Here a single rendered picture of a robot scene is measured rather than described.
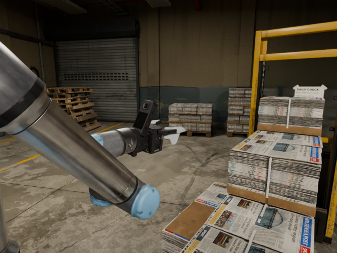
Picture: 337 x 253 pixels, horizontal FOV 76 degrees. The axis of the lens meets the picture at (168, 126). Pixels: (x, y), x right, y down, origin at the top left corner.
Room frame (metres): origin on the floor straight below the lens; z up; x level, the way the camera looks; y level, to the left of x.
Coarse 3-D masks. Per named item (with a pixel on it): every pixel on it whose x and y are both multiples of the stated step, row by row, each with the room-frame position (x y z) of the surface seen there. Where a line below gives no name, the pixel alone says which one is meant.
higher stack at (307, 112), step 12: (276, 96) 1.69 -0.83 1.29; (264, 108) 1.50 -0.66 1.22; (276, 108) 1.46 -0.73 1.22; (288, 108) 1.41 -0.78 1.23; (300, 108) 1.38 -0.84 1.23; (312, 108) 1.34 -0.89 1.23; (264, 120) 1.49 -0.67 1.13; (276, 120) 1.45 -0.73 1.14; (288, 120) 1.40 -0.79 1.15; (300, 120) 1.37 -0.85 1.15; (312, 120) 1.34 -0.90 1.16; (276, 132) 1.46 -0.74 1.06
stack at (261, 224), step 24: (216, 216) 0.83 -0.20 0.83; (240, 216) 0.83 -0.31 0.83; (264, 216) 0.83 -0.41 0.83; (288, 216) 0.83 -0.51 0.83; (192, 240) 0.69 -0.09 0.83; (216, 240) 0.68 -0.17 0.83; (240, 240) 0.69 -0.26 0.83; (264, 240) 0.69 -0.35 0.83; (288, 240) 0.69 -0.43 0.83; (312, 240) 0.69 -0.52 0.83
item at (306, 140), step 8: (256, 136) 1.30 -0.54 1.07; (264, 136) 1.30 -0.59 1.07; (272, 136) 1.30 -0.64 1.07; (280, 136) 1.30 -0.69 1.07; (288, 136) 1.30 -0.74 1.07; (296, 136) 1.31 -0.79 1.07; (304, 136) 1.31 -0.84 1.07; (296, 144) 1.12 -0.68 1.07; (304, 144) 1.11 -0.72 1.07; (312, 144) 1.11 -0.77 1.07; (320, 144) 1.11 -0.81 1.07
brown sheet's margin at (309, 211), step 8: (232, 192) 1.01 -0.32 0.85; (240, 192) 0.98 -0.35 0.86; (248, 192) 0.96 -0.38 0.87; (256, 192) 0.94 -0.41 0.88; (256, 200) 0.94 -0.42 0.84; (264, 200) 0.92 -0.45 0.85; (272, 200) 0.90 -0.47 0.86; (280, 200) 0.89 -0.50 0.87; (288, 208) 0.87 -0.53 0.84; (296, 208) 0.85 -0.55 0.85; (304, 208) 0.84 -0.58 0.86; (312, 208) 0.82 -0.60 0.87; (312, 216) 0.82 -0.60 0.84
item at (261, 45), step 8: (256, 32) 2.05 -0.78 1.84; (256, 40) 2.05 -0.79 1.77; (264, 40) 2.09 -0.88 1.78; (256, 48) 2.05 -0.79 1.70; (264, 48) 2.08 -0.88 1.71; (256, 56) 2.04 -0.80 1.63; (256, 64) 2.04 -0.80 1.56; (256, 72) 2.04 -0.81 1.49; (256, 80) 2.04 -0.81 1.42; (256, 88) 2.03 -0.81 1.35; (256, 96) 2.03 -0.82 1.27; (256, 104) 2.04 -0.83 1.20; (256, 112) 2.04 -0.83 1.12; (256, 120) 2.04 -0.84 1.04; (256, 128) 2.03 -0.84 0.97; (248, 136) 2.06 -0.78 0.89
